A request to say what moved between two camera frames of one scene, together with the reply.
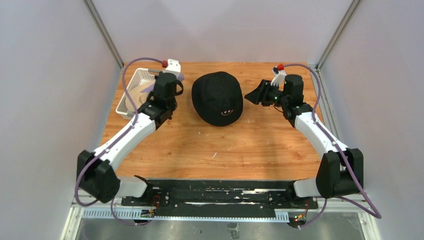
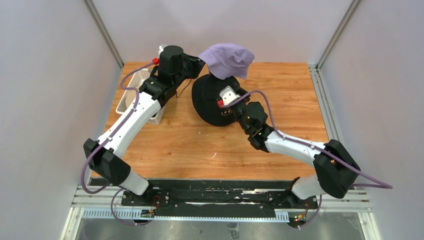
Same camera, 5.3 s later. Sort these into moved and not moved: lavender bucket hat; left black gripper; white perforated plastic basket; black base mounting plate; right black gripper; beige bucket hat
Moved: lavender bucket hat; left black gripper; right black gripper
Not moved: white perforated plastic basket; beige bucket hat; black base mounting plate
